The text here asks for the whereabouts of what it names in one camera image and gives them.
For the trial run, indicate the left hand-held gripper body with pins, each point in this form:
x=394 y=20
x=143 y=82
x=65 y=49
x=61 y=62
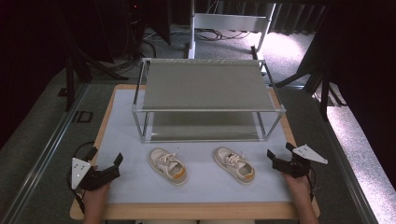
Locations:
x=95 y=178

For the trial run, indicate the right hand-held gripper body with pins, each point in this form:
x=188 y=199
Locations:
x=295 y=165

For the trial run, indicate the beige shoe with tan heel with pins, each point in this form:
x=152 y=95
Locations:
x=235 y=165

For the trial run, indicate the beige shoe with orange heel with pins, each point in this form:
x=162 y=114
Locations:
x=169 y=166

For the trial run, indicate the metal shoe rack grey shelves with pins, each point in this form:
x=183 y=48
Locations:
x=205 y=87

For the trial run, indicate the person's left hand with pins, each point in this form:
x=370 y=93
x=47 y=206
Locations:
x=95 y=194

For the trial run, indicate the person's right hand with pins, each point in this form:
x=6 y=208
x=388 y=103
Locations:
x=295 y=183

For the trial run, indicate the black tripod stand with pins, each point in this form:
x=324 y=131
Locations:
x=77 y=71
x=320 y=84

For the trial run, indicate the white table mat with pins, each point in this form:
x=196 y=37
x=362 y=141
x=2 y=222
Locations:
x=199 y=189

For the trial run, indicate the wooden table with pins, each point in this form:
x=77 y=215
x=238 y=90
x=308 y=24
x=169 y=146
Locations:
x=193 y=211

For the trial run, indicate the dark curtain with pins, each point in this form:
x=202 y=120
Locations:
x=31 y=46

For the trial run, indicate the white metal stand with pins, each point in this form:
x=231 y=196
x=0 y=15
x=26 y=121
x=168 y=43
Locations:
x=229 y=22

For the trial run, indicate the metal floor rail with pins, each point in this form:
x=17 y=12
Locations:
x=348 y=165
x=40 y=149

